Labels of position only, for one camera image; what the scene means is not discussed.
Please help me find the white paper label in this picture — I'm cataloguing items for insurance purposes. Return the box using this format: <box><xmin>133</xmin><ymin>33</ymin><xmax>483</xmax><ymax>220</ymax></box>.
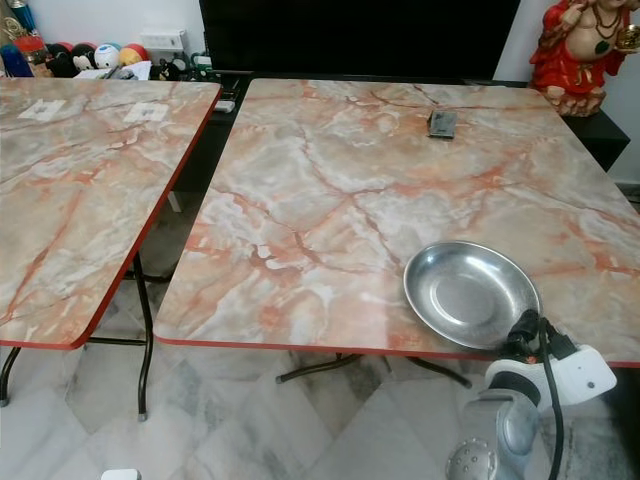
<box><xmin>124</xmin><ymin>102</ymin><xmax>170</xmax><ymax>125</ymax></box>

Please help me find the black television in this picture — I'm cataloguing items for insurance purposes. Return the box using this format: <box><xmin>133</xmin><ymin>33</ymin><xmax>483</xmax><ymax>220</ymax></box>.
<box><xmin>200</xmin><ymin>0</ymin><xmax>522</xmax><ymax>82</ymax></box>

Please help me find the white round toy head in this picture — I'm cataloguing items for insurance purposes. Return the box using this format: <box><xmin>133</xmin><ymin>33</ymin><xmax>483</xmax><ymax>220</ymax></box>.
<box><xmin>95</xmin><ymin>42</ymin><xmax>124</xmax><ymax>72</ymax></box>

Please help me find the red yellow toy ball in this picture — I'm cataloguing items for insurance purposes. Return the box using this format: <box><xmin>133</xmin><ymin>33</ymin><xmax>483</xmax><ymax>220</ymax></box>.
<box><xmin>121</xmin><ymin>42</ymin><xmax>150</xmax><ymax>68</ymax></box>

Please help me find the small dark card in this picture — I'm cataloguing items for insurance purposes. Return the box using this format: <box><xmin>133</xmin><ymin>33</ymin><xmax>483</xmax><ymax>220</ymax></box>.
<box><xmin>427</xmin><ymin>110</ymin><xmax>459</xmax><ymax>140</ymax></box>

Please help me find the large marble pattern folding table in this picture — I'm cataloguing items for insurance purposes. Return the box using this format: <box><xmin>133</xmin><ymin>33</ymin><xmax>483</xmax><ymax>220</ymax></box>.
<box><xmin>155</xmin><ymin>78</ymin><xmax>640</xmax><ymax>386</ymax></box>

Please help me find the blue bottle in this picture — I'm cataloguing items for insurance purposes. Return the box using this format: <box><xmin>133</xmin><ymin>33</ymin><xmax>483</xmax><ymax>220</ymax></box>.
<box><xmin>1</xmin><ymin>42</ymin><xmax>34</xmax><ymax>78</ymax></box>

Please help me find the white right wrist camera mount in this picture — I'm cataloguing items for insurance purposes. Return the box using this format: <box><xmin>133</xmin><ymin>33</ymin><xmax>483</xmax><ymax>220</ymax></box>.
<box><xmin>484</xmin><ymin>340</ymin><xmax>619</xmax><ymax>410</ymax></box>

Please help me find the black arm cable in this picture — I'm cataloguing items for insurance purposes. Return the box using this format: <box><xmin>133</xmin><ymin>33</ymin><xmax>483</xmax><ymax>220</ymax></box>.
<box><xmin>537</xmin><ymin>317</ymin><xmax>567</xmax><ymax>480</ymax></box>

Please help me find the steel plate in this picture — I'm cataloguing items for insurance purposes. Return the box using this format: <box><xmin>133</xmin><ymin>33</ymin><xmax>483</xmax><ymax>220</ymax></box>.
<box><xmin>403</xmin><ymin>240</ymin><xmax>543</xmax><ymax>352</ymax></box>

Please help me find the black round toy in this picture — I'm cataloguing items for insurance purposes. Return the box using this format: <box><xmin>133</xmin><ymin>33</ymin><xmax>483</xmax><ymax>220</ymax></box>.
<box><xmin>49</xmin><ymin>42</ymin><xmax>74</xmax><ymax>77</ymax></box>

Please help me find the red laughing Buddha statue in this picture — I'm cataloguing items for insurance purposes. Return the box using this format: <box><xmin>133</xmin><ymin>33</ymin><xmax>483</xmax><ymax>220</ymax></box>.
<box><xmin>529</xmin><ymin>0</ymin><xmax>640</xmax><ymax>118</ymax></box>

